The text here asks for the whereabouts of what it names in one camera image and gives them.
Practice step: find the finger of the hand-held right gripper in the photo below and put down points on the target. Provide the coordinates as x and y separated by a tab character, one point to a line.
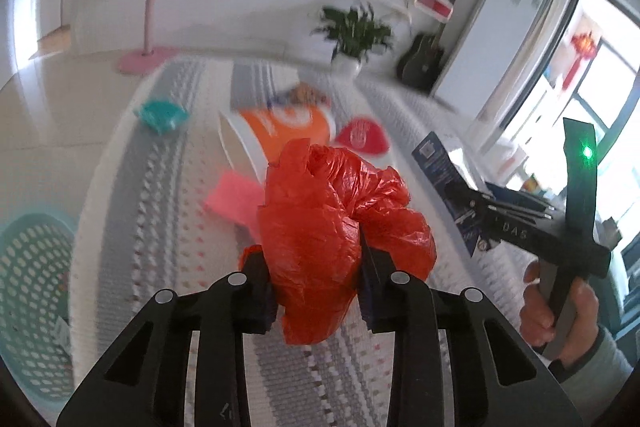
525	202
480	202

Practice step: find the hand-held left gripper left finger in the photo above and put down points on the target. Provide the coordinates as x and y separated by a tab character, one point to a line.
260	294

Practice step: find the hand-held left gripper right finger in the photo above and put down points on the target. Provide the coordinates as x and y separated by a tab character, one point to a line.
369	294

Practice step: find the dark blue paper box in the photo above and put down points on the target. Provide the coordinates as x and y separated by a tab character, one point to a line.
437	162

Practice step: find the red plastic bag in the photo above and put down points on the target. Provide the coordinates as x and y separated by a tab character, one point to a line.
320	232

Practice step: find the person's right forearm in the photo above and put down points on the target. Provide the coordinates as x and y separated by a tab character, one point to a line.
600	367

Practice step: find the person's right hand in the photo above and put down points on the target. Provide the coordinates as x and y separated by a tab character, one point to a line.
537	317

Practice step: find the pink paper sheet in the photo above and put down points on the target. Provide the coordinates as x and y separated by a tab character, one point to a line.
234	201

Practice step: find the grey white woven rug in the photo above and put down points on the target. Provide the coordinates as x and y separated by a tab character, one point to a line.
165	217

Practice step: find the black guitar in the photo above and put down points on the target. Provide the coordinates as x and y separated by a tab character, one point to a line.
421	59

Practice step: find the red hanging ornament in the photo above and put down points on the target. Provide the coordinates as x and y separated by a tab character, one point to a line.
582	49

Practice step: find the orange and white paper cup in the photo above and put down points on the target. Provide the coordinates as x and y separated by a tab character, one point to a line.
280	132

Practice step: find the white cabinet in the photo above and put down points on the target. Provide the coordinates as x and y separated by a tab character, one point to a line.
495	32

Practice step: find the red white box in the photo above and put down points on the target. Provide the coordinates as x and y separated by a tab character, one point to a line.
434	3

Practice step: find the colourful snack packet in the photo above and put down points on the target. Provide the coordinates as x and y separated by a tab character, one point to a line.
300	94

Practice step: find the teal crumpled wrapper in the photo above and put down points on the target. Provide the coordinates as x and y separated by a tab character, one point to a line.
161	115

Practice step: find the green potted plant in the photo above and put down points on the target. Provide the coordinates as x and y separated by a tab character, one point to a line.
354	34

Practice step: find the teal plastic basket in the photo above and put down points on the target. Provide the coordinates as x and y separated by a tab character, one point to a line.
30	302

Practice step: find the pink coat stand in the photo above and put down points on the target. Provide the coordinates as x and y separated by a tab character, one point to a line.
148	32

